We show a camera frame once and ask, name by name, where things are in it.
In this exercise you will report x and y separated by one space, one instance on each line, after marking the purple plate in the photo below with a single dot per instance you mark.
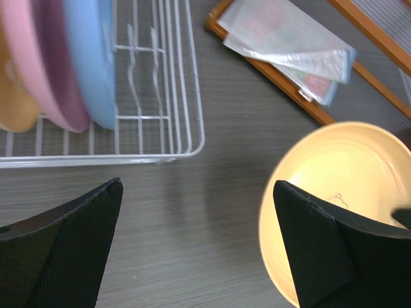
63 104

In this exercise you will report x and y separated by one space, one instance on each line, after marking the clear plastic zip bag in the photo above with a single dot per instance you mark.
282 35

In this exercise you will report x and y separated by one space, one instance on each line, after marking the white wire dish rack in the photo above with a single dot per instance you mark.
158 105

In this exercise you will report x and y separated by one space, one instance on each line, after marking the yellow bear plate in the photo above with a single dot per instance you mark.
357 166

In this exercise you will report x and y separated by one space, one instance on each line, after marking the blue plate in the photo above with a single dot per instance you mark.
89 30

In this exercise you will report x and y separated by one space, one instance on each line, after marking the orange plate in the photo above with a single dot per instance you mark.
18 110

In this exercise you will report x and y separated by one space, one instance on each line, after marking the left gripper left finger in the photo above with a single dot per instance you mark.
58 257

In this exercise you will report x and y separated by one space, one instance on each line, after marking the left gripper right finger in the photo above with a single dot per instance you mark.
339 258

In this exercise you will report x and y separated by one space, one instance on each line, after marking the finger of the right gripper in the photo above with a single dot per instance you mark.
402 216

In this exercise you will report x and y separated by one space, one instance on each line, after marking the pink plate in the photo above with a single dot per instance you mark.
20 33

